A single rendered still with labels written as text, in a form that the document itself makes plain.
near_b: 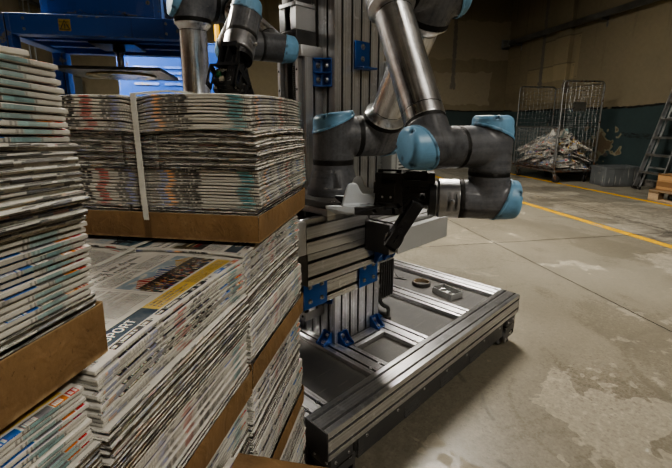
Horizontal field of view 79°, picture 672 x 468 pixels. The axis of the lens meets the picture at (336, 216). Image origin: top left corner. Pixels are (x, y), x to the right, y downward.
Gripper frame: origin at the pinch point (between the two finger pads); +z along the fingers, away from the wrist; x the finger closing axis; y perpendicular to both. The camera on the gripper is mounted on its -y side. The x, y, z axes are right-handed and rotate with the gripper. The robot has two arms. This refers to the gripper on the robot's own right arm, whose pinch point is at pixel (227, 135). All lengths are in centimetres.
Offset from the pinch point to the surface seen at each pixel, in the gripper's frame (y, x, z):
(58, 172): 56, 18, 32
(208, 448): 25, 19, 56
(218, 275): 28.7, 18.0, 35.1
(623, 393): -109, 125, 52
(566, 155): -625, 297, -296
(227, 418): 20, 19, 53
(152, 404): 39, 19, 49
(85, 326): 50, 18, 42
